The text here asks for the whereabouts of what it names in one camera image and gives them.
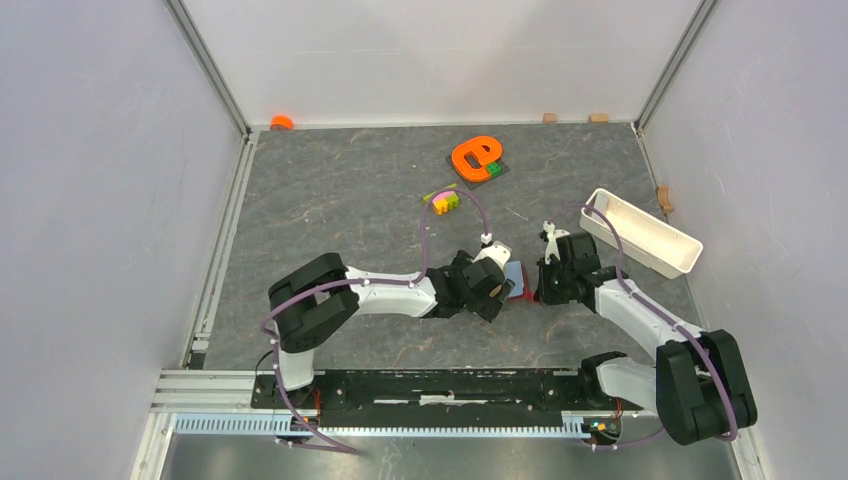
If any red leather card holder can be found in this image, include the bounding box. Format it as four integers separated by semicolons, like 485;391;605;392
504;260;533;301

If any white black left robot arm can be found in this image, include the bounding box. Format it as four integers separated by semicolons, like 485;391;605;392
268;242;514;408

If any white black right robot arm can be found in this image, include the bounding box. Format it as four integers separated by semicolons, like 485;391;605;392
534;223;758;445

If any white plastic tray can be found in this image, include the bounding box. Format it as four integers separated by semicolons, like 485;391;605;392
579;188;704;279

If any colourful block stack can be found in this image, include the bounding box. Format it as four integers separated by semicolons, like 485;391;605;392
422;183;460;215

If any green small block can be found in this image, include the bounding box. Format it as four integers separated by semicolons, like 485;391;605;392
486;163;503;177

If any wooden curved piece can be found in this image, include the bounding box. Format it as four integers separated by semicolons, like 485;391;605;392
656;185;675;215

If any orange round cap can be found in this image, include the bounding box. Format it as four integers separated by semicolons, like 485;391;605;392
269;115;294;131

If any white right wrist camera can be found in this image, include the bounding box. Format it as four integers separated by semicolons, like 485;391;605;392
540;220;570;265

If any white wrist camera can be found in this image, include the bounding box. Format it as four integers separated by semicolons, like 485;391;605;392
540;220;570;265
474;233;512;270

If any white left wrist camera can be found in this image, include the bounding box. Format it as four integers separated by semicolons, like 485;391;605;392
474;233;512;270

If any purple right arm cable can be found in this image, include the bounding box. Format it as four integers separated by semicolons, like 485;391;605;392
549;203;740;452

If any dark square base plate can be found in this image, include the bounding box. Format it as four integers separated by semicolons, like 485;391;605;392
445;155;510;190

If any grey slotted cable duct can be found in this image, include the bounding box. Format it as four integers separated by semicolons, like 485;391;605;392
173;413;588;440

